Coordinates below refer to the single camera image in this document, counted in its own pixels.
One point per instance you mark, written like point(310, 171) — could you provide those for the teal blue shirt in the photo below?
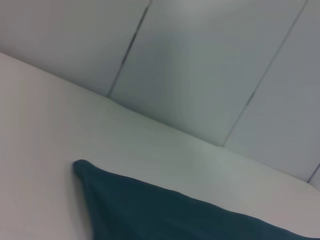
point(175, 212)

